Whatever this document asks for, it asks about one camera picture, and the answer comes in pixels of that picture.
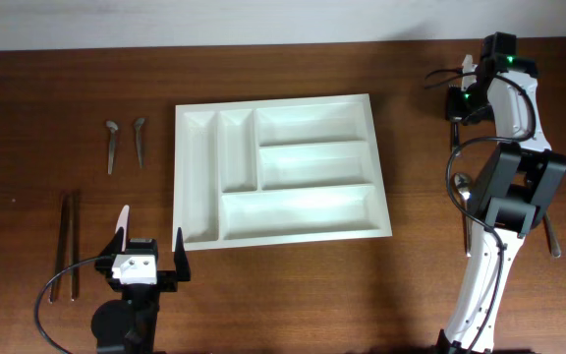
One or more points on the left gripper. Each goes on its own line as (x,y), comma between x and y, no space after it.
(170,278)

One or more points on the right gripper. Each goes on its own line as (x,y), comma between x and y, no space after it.
(454,107)

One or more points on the metal fork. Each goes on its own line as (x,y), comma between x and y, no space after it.
(455,135)

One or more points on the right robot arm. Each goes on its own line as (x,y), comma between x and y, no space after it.
(511,194)

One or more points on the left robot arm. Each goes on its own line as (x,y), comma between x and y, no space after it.
(128,325)

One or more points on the pink plastic knife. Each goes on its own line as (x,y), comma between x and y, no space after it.
(123,223)

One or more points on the large metal spoon left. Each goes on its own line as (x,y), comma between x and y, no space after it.
(462,182)

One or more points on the large metal spoon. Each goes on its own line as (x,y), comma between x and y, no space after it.
(553,243)
(462,182)

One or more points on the dark chopstick left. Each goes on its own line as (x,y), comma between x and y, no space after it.
(65,227)

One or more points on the dark chopstick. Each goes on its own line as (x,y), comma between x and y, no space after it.
(74,248)
(65,227)

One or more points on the dark chopstick right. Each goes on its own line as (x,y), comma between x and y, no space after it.
(74,248)

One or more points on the white cutlery tray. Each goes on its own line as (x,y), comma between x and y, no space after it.
(277,171)

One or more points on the small metal spoon right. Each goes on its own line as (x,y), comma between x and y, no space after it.
(138,135)

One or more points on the small metal spoon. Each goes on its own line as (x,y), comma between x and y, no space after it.
(138,135)
(113,129)

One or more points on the small metal spoon left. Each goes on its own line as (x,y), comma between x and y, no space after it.
(113,129)

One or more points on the large metal spoon right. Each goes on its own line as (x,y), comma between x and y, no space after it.
(553,243)

